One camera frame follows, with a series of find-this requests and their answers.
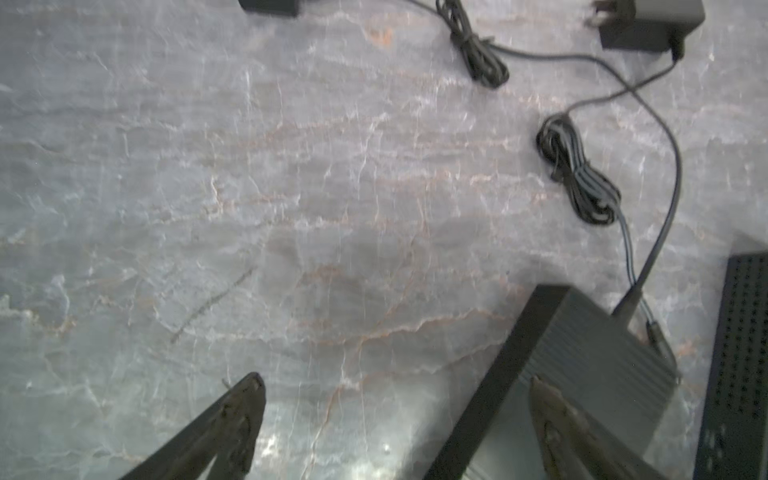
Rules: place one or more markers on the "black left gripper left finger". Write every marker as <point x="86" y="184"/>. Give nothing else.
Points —
<point x="218" y="444"/>

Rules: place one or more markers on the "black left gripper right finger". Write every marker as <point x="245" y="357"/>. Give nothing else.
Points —
<point x="573" y="445"/>

